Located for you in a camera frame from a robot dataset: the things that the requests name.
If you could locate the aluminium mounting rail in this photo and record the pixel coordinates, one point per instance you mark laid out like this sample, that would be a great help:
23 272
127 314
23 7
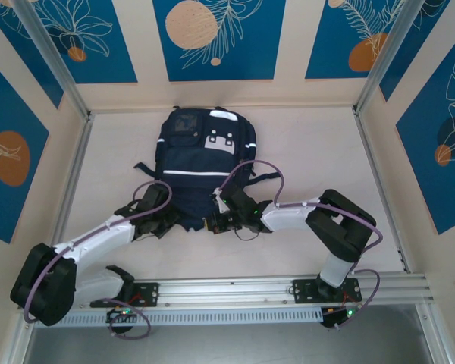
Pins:
227 290

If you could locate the aluminium side rail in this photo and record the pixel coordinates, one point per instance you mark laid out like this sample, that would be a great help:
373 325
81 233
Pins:
76 170
376 170

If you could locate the navy blue student backpack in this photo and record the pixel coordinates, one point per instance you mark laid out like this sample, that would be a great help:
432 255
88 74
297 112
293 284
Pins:
197 159

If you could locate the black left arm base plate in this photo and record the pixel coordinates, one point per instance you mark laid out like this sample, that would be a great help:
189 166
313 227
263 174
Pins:
151 294

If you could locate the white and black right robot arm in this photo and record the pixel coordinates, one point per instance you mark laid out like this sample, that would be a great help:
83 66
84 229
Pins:
288 220

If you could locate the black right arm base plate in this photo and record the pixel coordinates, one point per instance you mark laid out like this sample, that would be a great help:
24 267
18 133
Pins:
303 292

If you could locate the aluminium front leg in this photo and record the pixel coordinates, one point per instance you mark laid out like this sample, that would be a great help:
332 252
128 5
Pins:
432 333
7 345

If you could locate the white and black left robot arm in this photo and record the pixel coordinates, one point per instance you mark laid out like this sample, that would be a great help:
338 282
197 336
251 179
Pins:
98 239

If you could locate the aluminium frame post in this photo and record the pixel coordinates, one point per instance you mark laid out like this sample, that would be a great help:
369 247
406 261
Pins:
53 53
388 53

